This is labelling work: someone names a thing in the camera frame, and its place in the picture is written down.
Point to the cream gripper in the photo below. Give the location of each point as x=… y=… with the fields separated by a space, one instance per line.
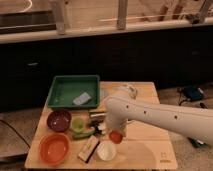
x=119 y=128

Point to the red apple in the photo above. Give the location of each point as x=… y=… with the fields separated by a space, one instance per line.
x=115 y=137

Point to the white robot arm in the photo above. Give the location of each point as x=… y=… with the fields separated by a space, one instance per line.
x=195 y=123

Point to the white paper cup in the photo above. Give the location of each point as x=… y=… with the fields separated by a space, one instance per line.
x=106 y=150

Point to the small metal cup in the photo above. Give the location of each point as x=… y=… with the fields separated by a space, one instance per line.
x=97 y=116

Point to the small green cup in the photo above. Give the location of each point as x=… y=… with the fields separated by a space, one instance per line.
x=77 y=125

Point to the yellow banana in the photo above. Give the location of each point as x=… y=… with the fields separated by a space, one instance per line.
x=98 y=110

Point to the beige box with black edge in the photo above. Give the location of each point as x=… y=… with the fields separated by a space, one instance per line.
x=88 y=149

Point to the green cucumber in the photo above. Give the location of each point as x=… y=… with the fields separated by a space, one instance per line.
x=79 y=136

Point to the grey sponge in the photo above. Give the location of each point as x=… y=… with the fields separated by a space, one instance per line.
x=82 y=99

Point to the dark red bowl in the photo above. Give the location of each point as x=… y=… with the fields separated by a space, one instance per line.
x=59 y=120

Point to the green plastic tray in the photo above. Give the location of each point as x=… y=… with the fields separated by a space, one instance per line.
x=66 y=88

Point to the orange plastic bowl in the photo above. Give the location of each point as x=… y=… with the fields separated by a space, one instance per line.
x=54 y=148

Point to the blue device on floor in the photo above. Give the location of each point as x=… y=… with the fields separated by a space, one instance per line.
x=192 y=93

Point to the green crate with items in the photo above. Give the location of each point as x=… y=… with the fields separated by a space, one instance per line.
x=197 y=143

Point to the white handled knife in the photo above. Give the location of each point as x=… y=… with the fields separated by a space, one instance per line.
x=102 y=128

